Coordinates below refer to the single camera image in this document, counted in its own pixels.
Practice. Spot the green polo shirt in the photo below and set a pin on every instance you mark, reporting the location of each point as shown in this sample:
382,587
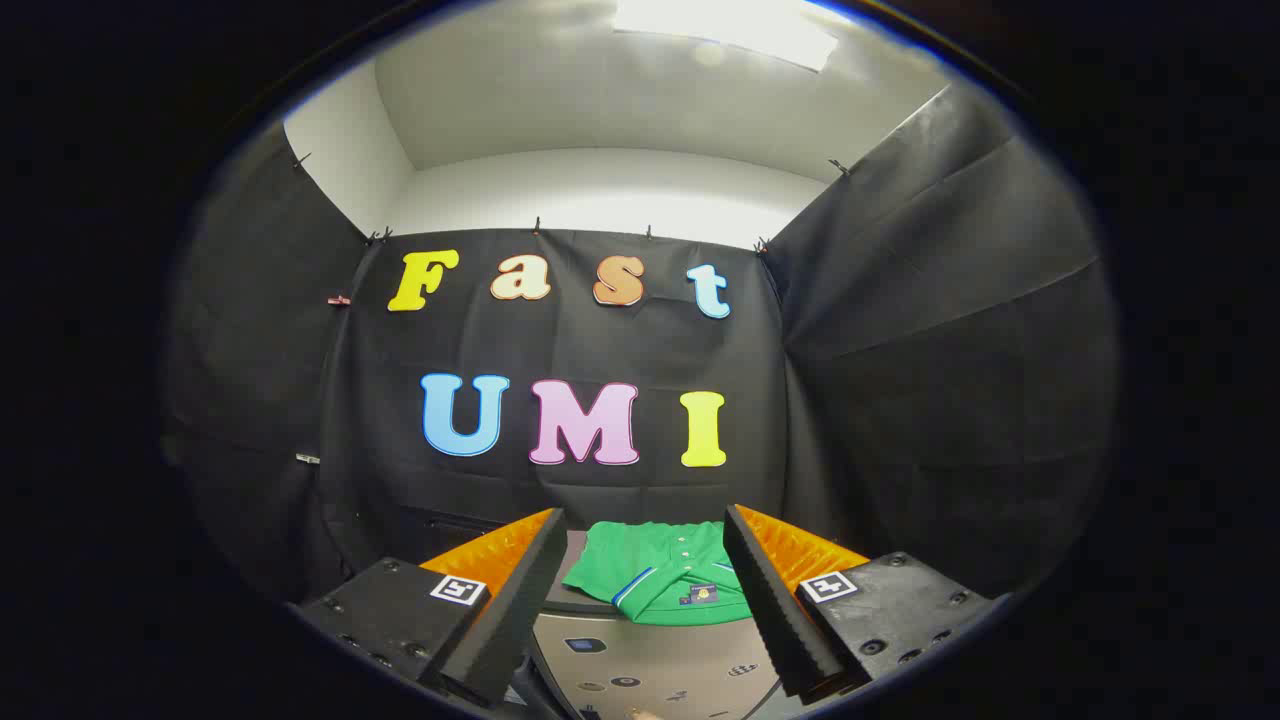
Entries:
660,570

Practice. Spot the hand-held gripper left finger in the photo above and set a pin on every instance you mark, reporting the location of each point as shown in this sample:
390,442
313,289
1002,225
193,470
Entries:
520,600

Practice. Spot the black backdrop cloth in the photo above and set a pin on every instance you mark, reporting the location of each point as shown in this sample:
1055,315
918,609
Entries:
600,490

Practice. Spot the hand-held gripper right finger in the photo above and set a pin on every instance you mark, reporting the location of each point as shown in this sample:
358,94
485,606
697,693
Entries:
770,600

